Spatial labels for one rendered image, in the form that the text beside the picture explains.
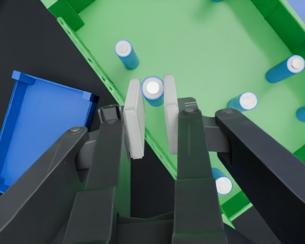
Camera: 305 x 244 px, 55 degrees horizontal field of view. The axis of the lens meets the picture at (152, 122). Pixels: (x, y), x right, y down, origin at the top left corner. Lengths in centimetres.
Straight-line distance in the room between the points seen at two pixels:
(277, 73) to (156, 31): 15
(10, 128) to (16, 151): 6
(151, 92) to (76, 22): 19
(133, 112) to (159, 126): 20
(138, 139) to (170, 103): 3
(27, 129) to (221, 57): 60
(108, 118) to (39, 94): 69
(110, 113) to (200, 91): 22
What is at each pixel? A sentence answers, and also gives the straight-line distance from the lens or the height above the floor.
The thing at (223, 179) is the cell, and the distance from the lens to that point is 30.
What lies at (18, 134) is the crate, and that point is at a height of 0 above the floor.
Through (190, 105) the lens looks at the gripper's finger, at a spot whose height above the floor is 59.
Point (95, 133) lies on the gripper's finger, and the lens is 16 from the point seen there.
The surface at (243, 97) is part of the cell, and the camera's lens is 30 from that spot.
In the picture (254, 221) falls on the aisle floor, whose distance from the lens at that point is 82.
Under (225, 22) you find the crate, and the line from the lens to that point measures 38.
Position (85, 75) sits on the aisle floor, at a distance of 81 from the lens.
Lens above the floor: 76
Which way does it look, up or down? 86 degrees down
